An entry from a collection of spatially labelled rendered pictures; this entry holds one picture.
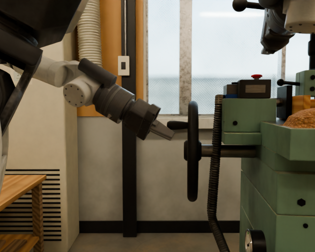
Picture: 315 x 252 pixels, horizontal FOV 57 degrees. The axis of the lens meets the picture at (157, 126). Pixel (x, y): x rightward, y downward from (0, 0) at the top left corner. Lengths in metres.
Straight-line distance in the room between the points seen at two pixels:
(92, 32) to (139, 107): 1.34
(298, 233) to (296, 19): 0.44
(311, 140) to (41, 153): 1.63
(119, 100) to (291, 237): 0.49
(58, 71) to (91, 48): 1.19
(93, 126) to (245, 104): 1.50
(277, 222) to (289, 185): 0.08
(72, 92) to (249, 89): 0.45
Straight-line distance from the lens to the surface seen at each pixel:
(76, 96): 0.74
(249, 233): 0.64
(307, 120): 0.61
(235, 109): 0.79
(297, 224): 0.71
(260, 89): 0.81
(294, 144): 0.59
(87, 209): 2.29
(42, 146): 1.94
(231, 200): 2.27
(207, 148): 0.84
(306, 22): 0.49
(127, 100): 0.73
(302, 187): 0.69
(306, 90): 0.87
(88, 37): 2.00
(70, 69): 0.84
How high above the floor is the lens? 0.94
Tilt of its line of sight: 4 degrees down
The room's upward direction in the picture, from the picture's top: straight up
